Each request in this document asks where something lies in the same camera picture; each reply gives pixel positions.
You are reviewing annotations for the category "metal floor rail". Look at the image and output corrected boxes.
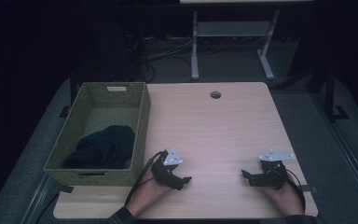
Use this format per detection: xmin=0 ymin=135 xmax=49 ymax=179
xmin=310 ymin=91 xmax=358 ymax=217
xmin=21 ymin=173 xmax=61 ymax=224

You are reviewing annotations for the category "white metal stand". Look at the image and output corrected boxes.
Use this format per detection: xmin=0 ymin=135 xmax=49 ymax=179
xmin=190 ymin=8 xmax=281 ymax=81

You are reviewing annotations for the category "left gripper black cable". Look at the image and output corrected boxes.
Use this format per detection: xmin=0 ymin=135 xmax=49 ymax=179
xmin=124 ymin=150 xmax=169 ymax=207

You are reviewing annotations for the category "bundle of floor cables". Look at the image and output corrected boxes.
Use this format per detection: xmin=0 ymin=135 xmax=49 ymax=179
xmin=125 ymin=33 xmax=194 ymax=82

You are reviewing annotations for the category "person's left hand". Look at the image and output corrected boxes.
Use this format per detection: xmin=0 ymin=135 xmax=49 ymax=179
xmin=125 ymin=176 xmax=173 ymax=218

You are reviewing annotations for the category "black tape strip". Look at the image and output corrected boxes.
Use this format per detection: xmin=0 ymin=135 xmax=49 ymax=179
xmin=53 ymin=183 xmax=75 ymax=195

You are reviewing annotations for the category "grey tape strip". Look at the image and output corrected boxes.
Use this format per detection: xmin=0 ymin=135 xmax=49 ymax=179
xmin=298 ymin=184 xmax=319 ymax=194

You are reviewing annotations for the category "dark navy shirt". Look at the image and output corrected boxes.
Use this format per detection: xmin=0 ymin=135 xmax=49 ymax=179
xmin=62 ymin=124 xmax=136 ymax=171

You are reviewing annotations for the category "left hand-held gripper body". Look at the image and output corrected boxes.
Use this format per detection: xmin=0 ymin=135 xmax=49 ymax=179
xmin=150 ymin=147 xmax=184 ymax=185

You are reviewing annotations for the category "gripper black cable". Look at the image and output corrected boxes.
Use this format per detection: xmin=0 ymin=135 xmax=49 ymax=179
xmin=124 ymin=150 xmax=169 ymax=207
xmin=283 ymin=169 xmax=308 ymax=213

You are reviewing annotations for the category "person's right hand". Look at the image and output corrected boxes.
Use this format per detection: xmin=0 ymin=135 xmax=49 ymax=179
xmin=262 ymin=174 xmax=306 ymax=217

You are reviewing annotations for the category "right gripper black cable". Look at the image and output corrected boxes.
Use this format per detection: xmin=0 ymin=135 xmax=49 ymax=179
xmin=283 ymin=169 xmax=308 ymax=213

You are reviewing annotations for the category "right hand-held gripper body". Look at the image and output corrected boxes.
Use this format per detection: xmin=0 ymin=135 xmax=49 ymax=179
xmin=258 ymin=148 xmax=296 ymax=191

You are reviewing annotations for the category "black metal stand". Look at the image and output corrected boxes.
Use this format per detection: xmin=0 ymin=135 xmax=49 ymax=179
xmin=307 ymin=60 xmax=351 ymax=123

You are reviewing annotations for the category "black table leg bracket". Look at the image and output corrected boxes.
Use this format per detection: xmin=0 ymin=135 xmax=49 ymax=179
xmin=58 ymin=71 xmax=79 ymax=119

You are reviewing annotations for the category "green woven basket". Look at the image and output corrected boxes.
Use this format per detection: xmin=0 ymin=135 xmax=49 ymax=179
xmin=43 ymin=81 xmax=152 ymax=188

